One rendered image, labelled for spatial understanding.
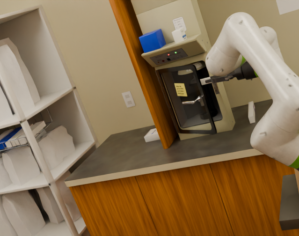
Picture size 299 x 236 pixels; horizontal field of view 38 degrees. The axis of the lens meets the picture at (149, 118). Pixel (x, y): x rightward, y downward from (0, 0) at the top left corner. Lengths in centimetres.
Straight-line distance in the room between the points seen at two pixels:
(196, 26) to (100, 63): 98
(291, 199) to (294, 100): 41
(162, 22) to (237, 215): 111
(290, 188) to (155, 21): 117
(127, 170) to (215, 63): 95
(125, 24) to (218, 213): 114
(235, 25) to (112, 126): 176
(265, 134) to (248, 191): 85
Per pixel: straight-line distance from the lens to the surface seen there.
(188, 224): 252
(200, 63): 244
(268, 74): 152
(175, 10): 235
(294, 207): 163
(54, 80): 331
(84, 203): 273
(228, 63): 174
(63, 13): 313
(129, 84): 304
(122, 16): 239
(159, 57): 235
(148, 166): 236
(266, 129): 150
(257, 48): 159
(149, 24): 241
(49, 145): 306
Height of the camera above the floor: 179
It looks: 15 degrees down
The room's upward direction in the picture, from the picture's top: 20 degrees counter-clockwise
